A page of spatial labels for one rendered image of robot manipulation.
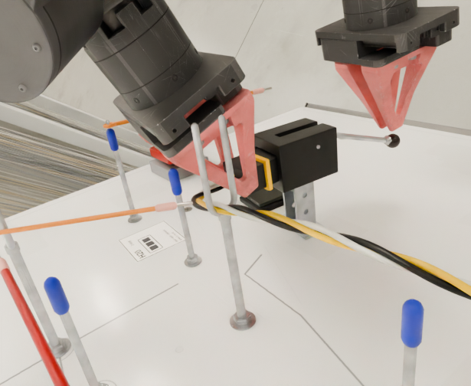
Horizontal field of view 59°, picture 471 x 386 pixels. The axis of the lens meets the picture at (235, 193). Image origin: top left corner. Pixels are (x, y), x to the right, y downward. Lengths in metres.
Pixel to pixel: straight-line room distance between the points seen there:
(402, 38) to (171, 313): 0.26
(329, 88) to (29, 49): 1.79
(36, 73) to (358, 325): 0.23
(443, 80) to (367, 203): 1.30
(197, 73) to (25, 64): 0.11
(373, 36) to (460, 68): 1.34
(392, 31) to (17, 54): 0.26
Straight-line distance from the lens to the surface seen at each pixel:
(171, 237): 0.40
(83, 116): 1.34
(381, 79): 0.37
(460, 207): 0.42
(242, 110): 0.27
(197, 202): 0.27
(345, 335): 0.28
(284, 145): 0.32
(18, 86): 0.20
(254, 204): 0.42
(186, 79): 0.27
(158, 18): 0.26
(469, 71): 1.67
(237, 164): 0.33
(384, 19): 0.37
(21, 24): 0.19
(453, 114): 1.62
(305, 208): 0.37
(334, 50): 0.40
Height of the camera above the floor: 1.39
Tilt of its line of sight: 41 degrees down
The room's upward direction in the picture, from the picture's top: 70 degrees counter-clockwise
